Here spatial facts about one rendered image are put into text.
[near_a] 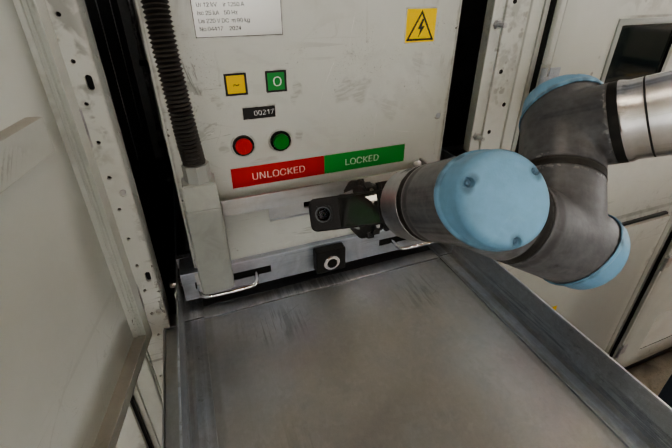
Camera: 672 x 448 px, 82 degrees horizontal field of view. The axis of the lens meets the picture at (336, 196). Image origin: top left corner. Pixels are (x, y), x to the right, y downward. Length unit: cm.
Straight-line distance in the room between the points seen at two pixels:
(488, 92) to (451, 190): 43
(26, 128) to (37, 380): 26
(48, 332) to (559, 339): 69
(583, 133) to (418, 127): 33
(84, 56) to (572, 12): 73
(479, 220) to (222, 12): 43
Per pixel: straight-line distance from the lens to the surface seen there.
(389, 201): 45
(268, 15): 60
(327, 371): 65
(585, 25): 85
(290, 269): 76
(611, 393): 71
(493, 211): 35
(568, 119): 50
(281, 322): 72
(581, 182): 46
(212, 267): 60
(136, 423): 91
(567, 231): 42
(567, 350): 73
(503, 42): 75
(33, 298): 52
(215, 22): 59
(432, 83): 73
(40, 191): 54
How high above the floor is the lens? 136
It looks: 29 degrees down
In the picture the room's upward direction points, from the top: straight up
